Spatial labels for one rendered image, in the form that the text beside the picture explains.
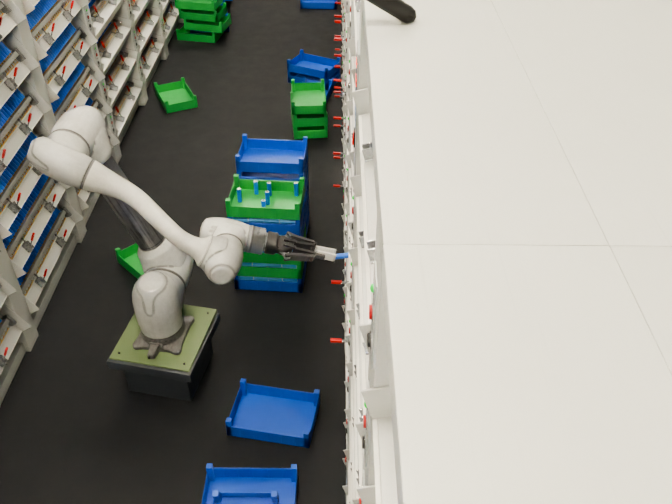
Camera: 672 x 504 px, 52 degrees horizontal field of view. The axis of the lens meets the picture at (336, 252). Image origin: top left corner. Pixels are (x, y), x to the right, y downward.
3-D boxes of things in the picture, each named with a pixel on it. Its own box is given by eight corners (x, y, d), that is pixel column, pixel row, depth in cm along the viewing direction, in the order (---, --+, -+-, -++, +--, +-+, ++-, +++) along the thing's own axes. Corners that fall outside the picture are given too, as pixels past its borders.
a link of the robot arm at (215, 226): (246, 243, 232) (242, 265, 221) (200, 235, 230) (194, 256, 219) (251, 216, 227) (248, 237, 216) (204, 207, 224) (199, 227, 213)
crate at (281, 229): (228, 232, 285) (226, 217, 280) (237, 204, 301) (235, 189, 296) (300, 236, 284) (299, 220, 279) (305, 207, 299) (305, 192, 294)
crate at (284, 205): (226, 217, 280) (224, 200, 275) (235, 189, 296) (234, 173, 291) (299, 220, 279) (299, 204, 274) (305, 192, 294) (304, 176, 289)
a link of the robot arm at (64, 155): (86, 169, 203) (100, 143, 213) (24, 143, 198) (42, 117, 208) (75, 199, 211) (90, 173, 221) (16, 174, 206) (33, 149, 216)
